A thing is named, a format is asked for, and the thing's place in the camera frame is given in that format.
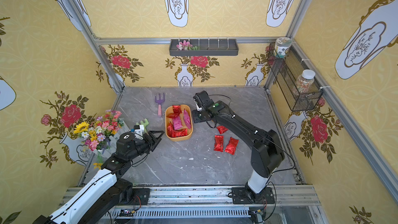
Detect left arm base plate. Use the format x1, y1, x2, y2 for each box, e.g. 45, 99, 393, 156
121, 188, 150, 205

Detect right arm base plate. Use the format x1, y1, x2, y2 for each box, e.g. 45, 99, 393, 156
228, 187, 276, 204

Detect artificial flower bouquet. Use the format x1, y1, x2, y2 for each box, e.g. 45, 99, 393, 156
73, 110, 124, 168

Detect purple toy garden fork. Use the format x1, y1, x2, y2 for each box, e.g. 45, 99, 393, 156
154, 93, 165, 117

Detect small red tea bag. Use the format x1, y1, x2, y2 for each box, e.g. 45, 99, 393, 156
217, 125, 228, 135

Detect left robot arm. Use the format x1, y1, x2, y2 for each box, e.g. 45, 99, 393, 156
35, 131, 165, 224

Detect magenta tea bag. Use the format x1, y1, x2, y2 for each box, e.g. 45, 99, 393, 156
172, 116, 183, 131
183, 110, 192, 130

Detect green label clear jar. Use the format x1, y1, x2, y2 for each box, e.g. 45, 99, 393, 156
274, 37, 292, 58

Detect pink flowers in tray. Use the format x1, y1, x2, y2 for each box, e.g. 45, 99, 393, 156
176, 40, 199, 51

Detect sprinkles glass jar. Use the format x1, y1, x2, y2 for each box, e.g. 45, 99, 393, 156
294, 69, 316, 95

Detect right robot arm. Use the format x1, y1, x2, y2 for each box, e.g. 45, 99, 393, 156
192, 91, 285, 195

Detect green toy hand rake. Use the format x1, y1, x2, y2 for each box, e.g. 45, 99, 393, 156
136, 118, 149, 133

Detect dark grey wall tray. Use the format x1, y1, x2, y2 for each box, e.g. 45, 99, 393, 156
169, 38, 239, 57

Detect black wire mesh shelf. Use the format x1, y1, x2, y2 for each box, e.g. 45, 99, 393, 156
264, 43, 323, 112

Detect red tea bag front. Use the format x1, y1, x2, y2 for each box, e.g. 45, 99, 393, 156
166, 122, 188, 138

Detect yellow plastic storage box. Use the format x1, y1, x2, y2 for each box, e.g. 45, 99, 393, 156
165, 104, 193, 142

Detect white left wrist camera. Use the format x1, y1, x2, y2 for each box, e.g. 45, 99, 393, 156
133, 124, 145, 138

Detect long red tea bag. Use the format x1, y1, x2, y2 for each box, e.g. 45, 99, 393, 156
167, 105, 182, 119

